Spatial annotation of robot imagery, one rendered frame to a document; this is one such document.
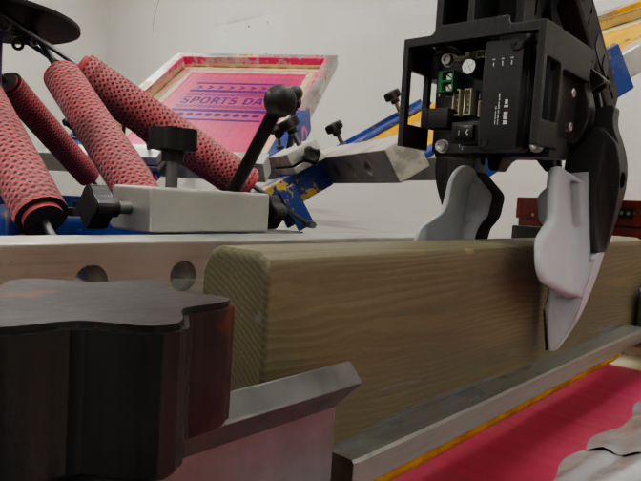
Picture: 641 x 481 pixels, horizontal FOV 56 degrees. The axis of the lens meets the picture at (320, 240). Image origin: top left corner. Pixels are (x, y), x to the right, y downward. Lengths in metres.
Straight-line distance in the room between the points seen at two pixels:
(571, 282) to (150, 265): 0.26
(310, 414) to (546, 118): 0.17
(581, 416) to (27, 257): 0.34
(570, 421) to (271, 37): 3.23
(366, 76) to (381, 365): 2.81
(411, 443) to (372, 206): 2.69
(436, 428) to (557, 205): 0.13
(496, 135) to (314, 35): 3.02
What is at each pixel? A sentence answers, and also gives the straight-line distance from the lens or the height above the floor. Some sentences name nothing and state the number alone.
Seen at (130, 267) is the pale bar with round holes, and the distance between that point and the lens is 0.41.
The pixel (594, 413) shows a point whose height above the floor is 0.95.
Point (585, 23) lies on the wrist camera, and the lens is 0.36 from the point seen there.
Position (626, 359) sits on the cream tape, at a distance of 0.59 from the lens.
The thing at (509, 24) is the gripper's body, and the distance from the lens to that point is 0.29.
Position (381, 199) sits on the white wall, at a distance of 2.87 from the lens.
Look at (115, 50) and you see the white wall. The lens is 4.83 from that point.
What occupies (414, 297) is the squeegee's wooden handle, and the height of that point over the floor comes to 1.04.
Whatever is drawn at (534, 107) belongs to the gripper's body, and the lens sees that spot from 0.28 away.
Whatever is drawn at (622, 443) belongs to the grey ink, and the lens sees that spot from 0.37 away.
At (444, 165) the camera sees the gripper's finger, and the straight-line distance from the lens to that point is 0.36.
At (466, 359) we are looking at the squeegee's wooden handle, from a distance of 0.28.
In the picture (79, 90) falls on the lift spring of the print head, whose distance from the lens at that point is 0.84.
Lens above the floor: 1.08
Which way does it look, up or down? 4 degrees down
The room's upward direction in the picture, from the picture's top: 3 degrees clockwise
